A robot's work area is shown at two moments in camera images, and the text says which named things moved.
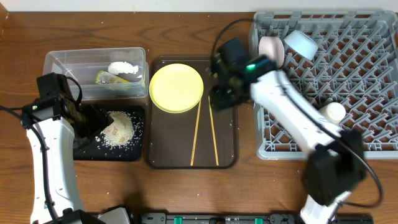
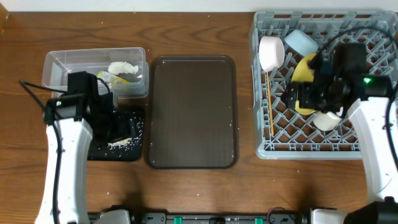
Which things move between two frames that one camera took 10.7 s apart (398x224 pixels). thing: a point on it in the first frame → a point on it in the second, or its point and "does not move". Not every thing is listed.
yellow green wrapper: (103, 77) does not move
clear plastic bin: (103, 73) does not move
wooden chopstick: (195, 134) → (272, 128)
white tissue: (119, 67) does not move
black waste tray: (122, 140) does not move
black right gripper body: (225, 97) → (319, 98)
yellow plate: (175, 88) → (303, 73)
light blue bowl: (302, 44) does not move
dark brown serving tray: (171, 135) does not move
